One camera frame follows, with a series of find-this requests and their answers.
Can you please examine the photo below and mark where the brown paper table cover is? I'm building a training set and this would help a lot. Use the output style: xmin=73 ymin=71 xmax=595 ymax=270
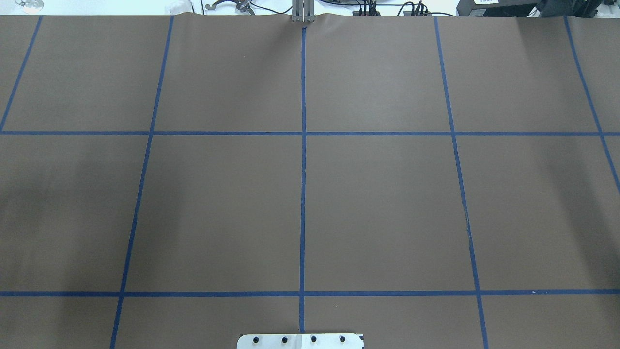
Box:
xmin=0 ymin=13 xmax=619 ymax=349

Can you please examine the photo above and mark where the clear tape roll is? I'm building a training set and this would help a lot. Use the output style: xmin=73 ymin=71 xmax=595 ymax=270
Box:
xmin=14 ymin=0 xmax=44 ymax=14

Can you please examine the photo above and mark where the aluminium frame post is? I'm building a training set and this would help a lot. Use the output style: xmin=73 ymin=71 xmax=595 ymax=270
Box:
xmin=291 ymin=0 xmax=316 ymax=24

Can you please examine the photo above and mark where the white camera pole stand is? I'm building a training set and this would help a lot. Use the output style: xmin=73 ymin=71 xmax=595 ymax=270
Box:
xmin=236 ymin=333 xmax=365 ymax=349

